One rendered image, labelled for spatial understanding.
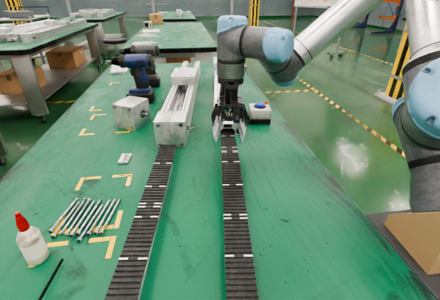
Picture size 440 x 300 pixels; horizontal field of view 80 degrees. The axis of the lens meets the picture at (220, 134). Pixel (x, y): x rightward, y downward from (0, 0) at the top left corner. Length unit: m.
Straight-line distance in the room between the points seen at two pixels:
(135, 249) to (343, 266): 0.39
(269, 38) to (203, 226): 0.44
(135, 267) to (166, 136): 0.46
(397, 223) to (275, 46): 0.45
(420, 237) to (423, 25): 0.38
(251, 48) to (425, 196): 0.45
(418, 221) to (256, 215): 0.31
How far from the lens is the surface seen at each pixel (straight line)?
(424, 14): 0.60
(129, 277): 0.52
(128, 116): 1.02
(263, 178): 0.75
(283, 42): 0.62
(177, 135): 0.86
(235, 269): 0.51
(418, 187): 0.64
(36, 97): 3.30
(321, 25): 0.76
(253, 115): 1.02
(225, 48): 0.69
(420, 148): 0.64
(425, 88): 0.50
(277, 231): 0.62
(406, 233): 0.67
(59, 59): 4.76
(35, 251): 0.63
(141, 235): 0.57
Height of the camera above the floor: 1.23
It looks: 28 degrees down
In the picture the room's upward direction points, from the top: straight up
